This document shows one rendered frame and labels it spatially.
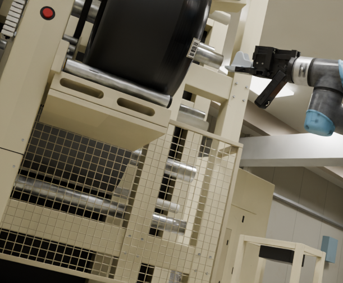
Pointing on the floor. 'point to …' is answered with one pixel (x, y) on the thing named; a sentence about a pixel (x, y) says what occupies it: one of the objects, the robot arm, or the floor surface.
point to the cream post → (17, 108)
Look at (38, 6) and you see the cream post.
